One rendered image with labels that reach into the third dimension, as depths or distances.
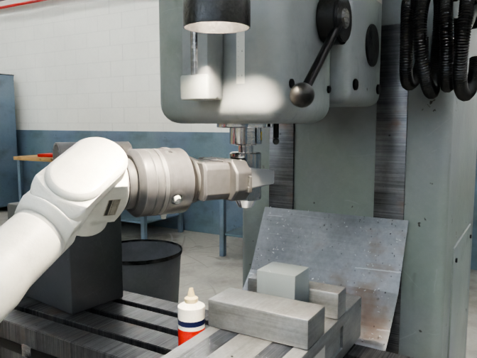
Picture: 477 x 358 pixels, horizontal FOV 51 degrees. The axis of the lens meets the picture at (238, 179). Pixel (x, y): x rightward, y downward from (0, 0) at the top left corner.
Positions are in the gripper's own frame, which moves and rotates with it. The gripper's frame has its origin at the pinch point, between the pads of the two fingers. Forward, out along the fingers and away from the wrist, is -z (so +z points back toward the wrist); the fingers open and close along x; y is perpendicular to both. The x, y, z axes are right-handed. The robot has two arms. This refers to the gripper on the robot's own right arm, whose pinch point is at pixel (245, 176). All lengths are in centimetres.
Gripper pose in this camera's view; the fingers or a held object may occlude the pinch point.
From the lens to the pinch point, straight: 74.2
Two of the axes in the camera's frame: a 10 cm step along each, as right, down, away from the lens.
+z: -8.3, 0.5, -5.6
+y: -0.1, 9.9, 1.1
